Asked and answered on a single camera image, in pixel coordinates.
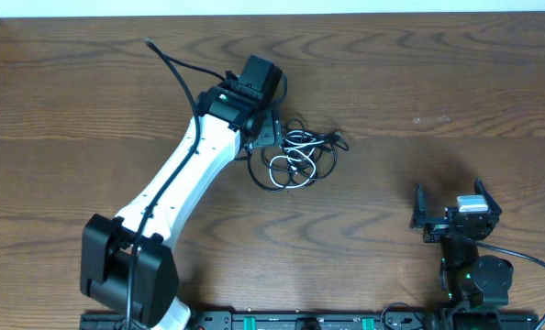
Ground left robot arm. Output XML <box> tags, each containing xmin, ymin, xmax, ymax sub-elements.
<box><xmin>80</xmin><ymin>55</ymin><xmax>286</xmax><ymax>329</ymax></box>

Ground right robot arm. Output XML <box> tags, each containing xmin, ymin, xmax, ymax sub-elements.
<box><xmin>410</xmin><ymin>180</ymin><xmax>514</xmax><ymax>329</ymax></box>

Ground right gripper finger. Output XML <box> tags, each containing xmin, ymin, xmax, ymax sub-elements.
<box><xmin>473</xmin><ymin>178</ymin><xmax>501</xmax><ymax>215</ymax></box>
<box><xmin>413</xmin><ymin>184</ymin><xmax>428</xmax><ymax>226</ymax></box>

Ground white usb cable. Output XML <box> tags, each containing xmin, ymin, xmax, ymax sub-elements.
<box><xmin>269</xmin><ymin>130</ymin><xmax>327</xmax><ymax>190</ymax></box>

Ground clear tape piece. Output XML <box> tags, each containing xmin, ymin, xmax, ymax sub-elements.
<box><xmin>412</xmin><ymin>115</ymin><xmax>450</xmax><ymax>125</ymax></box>

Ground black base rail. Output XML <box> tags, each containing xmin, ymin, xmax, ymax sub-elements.
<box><xmin>79</xmin><ymin>311</ymin><xmax>539</xmax><ymax>330</ymax></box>

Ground black usb cable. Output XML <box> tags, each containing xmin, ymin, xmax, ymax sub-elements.
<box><xmin>246</xmin><ymin>117</ymin><xmax>350</xmax><ymax>193</ymax></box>

